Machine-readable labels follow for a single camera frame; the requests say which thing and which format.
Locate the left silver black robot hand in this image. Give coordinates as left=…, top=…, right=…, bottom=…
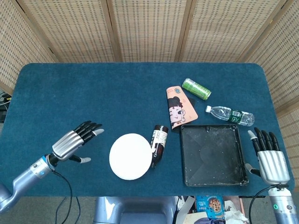
left=51, top=120, right=105, bottom=164

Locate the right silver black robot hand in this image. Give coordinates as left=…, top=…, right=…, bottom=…
left=244, top=127, right=291, bottom=185

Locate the white round paper plate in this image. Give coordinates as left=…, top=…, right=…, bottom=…
left=109, top=133, right=152, bottom=181

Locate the black rectangular plastic tray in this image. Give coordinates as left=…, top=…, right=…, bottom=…
left=180, top=124, right=249, bottom=187

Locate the blue tablecloth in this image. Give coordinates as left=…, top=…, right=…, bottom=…
left=0, top=63, right=296, bottom=197

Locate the crumpled white tissue paper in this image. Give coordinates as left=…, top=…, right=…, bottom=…
left=224, top=200, right=250, bottom=224

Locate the clear water bottle green label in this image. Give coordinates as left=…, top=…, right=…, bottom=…
left=205, top=105, right=256, bottom=127

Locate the blue cookie snack bag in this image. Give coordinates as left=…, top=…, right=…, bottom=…
left=195, top=195, right=225, bottom=220

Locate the brown bottle with white label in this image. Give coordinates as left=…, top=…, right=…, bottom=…
left=149, top=125, right=169, bottom=168

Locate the grey blue robot torso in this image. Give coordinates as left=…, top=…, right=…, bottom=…
left=93, top=196, right=178, bottom=224

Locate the green energy drink can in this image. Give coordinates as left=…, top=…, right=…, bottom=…
left=182, top=77, right=212, bottom=101

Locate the curled cartoon girl mouse pad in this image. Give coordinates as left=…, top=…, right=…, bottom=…
left=166, top=85, right=199, bottom=132

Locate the woven wooden folding screen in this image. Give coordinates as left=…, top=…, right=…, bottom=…
left=0, top=0, right=299, bottom=197

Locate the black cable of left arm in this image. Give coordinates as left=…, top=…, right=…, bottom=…
left=51, top=170, right=81, bottom=224

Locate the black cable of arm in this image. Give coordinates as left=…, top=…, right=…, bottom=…
left=51, top=170, right=81, bottom=224
left=248, top=184, right=289, bottom=224

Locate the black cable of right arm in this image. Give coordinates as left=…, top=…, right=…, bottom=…
left=248, top=184, right=289, bottom=224

